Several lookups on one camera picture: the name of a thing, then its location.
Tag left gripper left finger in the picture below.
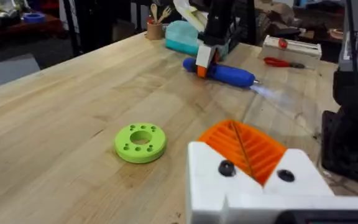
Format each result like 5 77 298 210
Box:
187 119 264 224

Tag red handled pliers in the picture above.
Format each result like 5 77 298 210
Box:
263 56 306 70

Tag teal plastic tub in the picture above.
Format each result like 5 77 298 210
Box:
165 19 201 57

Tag blue tape roll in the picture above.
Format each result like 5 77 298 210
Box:
22 12 47 24

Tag wooden spoon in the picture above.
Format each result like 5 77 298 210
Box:
150 3 159 24

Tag wooden fork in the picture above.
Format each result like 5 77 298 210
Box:
157 6 173 24

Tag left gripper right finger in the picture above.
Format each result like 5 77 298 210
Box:
232 120 335 197

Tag green disc with holes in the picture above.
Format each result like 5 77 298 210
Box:
114 122 168 164

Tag white long box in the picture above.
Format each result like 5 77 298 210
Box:
258 34 323 65

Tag brown cylindrical utensil cup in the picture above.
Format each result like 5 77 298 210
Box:
145 21 164 41

